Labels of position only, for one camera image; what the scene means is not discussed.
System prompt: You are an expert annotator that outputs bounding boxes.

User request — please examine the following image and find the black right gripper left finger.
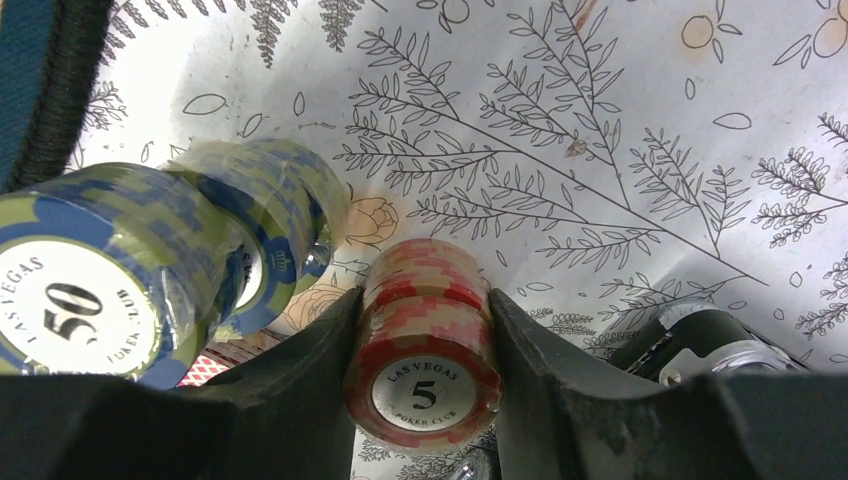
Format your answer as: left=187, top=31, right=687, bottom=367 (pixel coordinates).
left=1, top=288, right=362, bottom=479

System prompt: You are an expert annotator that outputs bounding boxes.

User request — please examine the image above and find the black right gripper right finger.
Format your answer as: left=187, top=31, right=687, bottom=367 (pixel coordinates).
left=488, top=289, right=847, bottom=479

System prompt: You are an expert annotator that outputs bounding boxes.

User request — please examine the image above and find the red 5 chip stack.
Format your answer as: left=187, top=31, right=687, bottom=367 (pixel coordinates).
left=343, top=238, right=502, bottom=451

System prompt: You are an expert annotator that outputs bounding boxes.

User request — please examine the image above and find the green blue 50 chip stack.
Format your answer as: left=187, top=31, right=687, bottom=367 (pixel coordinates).
left=1, top=163, right=244, bottom=389

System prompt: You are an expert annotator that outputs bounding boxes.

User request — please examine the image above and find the red playing card deck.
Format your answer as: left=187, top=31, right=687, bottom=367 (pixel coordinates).
left=177, top=355, right=231, bottom=387

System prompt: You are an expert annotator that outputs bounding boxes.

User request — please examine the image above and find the floral tablecloth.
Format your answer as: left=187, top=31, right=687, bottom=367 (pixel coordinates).
left=68, top=1, right=847, bottom=371

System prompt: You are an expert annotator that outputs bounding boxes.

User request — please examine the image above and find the round dark blue poker mat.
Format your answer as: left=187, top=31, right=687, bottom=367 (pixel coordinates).
left=1, top=0, right=111, bottom=193

